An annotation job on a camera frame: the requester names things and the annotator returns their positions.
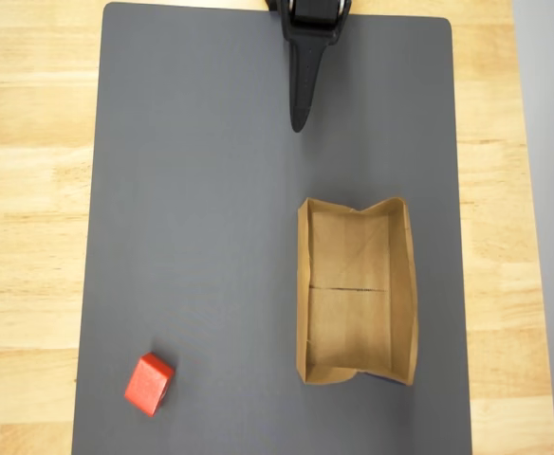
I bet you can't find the brown paper box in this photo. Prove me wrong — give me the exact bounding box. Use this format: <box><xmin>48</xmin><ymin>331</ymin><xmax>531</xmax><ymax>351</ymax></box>
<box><xmin>297</xmin><ymin>196</ymin><xmax>420</xmax><ymax>388</ymax></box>

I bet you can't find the red cube with letter B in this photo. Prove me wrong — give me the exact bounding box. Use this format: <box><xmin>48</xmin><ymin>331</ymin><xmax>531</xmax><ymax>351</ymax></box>
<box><xmin>123</xmin><ymin>352</ymin><xmax>176</xmax><ymax>418</ymax></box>

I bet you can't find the dark grey mat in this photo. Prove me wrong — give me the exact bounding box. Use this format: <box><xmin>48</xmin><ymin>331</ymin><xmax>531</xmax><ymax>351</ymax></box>
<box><xmin>70</xmin><ymin>1</ymin><xmax>473</xmax><ymax>455</ymax></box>

